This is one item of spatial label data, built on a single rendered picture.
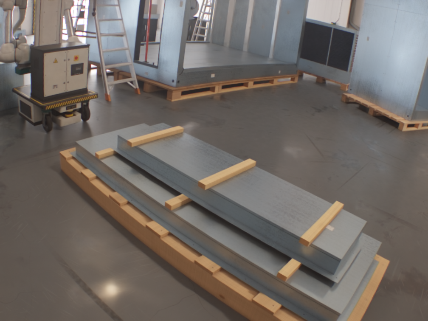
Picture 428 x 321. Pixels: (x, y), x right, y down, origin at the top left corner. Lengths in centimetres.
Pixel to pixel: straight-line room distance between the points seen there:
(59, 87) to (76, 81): 22
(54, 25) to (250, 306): 326
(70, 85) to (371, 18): 546
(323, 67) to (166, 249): 683
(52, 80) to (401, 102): 551
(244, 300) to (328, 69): 696
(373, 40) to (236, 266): 569
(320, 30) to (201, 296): 714
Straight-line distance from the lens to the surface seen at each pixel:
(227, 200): 174
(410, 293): 222
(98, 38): 457
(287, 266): 154
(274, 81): 645
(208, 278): 166
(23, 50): 376
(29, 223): 217
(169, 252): 180
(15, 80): 433
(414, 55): 626
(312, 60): 817
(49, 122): 337
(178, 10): 443
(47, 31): 374
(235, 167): 197
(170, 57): 454
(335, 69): 802
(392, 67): 645
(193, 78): 471
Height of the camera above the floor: 128
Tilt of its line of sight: 26 degrees down
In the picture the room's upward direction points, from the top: 8 degrees clockwise
